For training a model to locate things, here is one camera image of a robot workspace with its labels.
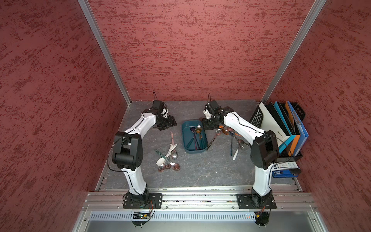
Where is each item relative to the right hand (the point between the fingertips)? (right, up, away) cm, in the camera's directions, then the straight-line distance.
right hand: (204, 129), depth 90 cm
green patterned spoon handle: (-27, -17, -1) cm, 32 cm away
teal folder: (+39, -1, -24) cm, 46 cm away
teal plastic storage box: (-6, -7, +7) cm, 12 cm away
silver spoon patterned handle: (+11, -3, +10) cm, 15 cm away
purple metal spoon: (-7, -1, +13) cm, 15 cm away
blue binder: (+47, +2, -20) cm, 51 cm away
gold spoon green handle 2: (-3, -2, +12) cm, 12 cm away
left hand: (-21, +1, +2) cm, 21 cm away
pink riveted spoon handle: (-22, -7, +7) cm, 24 cm away
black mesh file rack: (+32, +6, -5) cm, 33 cm away
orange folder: (+43, -1, -22) cm, 49 cm away
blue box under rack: (+45, -25, -9) cm, 52 cm away
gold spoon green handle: (-7, -8, +7) cm, 13 cm away
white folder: (+33, +5, -16) cm, 37 cm away
